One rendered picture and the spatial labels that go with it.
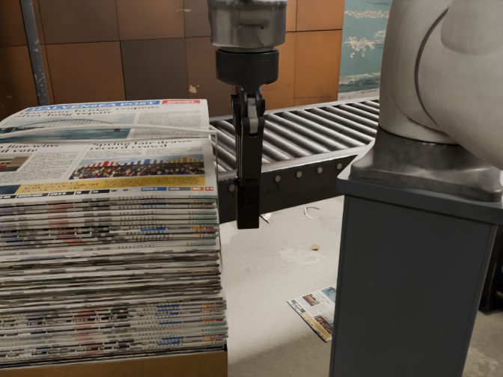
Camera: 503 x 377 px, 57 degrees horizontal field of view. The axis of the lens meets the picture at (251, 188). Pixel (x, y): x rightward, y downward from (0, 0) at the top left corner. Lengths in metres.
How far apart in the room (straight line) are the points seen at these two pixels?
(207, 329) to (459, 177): 0.34
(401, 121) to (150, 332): 0.38
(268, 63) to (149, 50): 3.76
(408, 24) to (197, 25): 3.89
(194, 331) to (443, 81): 0.34
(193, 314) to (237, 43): 0.29
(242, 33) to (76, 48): 3.67
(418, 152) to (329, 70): 4.60
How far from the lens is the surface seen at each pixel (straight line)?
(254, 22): 0.53
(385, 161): 0.63
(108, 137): 0.60
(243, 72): 0.54
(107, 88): 4.26
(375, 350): 0.76
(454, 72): 0.44
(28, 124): 0.69
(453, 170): 0.62
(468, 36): 0.43
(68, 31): 4.15
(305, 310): 1.99
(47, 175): 0.49
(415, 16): 0.57
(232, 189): 1.15
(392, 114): 0.62
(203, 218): 0.43
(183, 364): 0.53
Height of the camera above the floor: 1.23
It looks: 24 degrees down
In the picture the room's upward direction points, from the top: straight up
